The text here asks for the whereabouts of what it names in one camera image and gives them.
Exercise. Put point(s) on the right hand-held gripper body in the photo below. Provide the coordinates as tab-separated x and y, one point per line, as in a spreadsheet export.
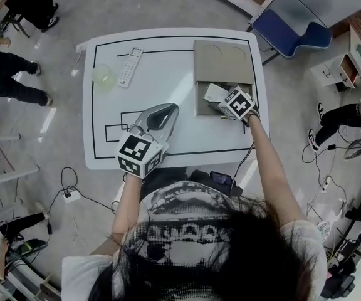
238	103

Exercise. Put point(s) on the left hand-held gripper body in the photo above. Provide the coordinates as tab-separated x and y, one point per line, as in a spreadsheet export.
155	121

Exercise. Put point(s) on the small white package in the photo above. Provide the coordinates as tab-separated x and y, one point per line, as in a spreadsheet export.
214	92

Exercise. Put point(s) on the cardboard container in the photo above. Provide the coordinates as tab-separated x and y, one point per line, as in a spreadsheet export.
221	61

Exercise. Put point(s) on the person's right forearm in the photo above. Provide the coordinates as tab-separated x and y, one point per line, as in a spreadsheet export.
269	168

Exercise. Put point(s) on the person's left forearm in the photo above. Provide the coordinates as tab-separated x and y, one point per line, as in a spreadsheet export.
127	205

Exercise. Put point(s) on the person's dark trousers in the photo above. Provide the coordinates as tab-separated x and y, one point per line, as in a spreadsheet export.
168	177

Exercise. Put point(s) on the white remote control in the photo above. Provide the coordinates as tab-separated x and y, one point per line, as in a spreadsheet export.
131	66

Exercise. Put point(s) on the clear green plastic bowl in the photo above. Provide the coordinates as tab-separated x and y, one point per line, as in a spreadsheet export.
103	77

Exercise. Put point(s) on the black phone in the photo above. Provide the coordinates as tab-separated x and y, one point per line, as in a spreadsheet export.
221	178

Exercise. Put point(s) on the blue chair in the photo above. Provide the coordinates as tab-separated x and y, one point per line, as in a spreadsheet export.
285	31

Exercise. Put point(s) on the person's patterned shirt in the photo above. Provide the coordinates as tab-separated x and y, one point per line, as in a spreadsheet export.
183	218

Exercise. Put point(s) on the white power strip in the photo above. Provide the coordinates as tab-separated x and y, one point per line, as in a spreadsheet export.
70	196
326	184

